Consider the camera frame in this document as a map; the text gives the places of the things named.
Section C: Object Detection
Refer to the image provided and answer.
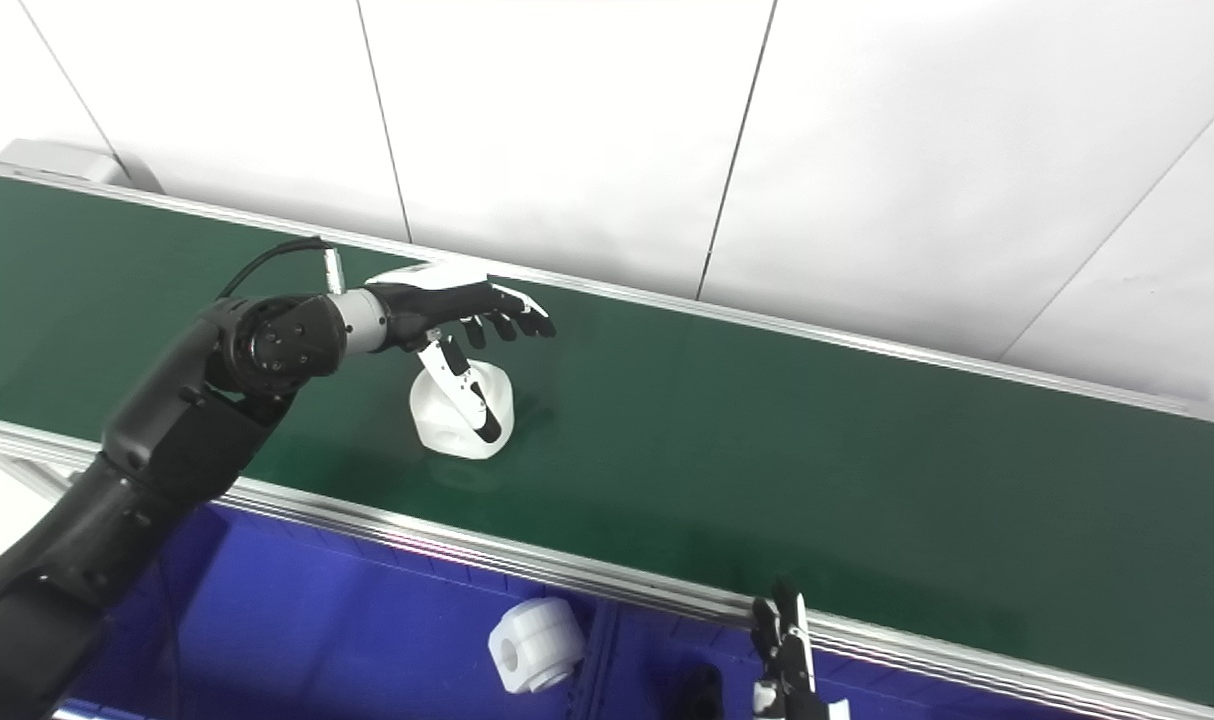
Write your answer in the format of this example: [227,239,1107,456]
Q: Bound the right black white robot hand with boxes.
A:
[749,579,854,720]

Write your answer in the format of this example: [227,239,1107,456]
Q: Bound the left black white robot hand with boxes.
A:
[365,261,557,445]

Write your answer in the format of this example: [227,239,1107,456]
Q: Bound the white round plastic part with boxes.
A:
[409,359,516,461]
[487,597,586,695]

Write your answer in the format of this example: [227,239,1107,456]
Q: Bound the black plastic part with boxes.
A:
[681,664,725,720]

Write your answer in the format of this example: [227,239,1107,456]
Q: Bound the blue plastic bin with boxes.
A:
[65,499,610,720]
[585,598,1078,720]

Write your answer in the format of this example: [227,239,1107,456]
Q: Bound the green conveyor belt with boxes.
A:
[0,165,1214,720]
[0,177,1214,713]

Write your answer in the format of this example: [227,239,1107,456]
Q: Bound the grey conveyor end housing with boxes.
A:
[0,139,160,193]

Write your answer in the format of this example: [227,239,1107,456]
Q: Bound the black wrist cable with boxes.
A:
[216,235,347,301]

